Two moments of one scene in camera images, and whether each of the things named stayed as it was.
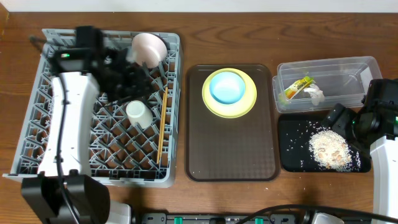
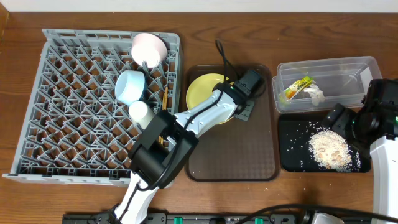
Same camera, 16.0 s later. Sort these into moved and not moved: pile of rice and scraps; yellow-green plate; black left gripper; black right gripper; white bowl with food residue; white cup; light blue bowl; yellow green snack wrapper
Moved: yellow-green plate; light blue bowl; black left gripper
Not moved: white cup; white bowl with food residue; pile of rice and scraps; black right gripper; yellow green snack wrapper
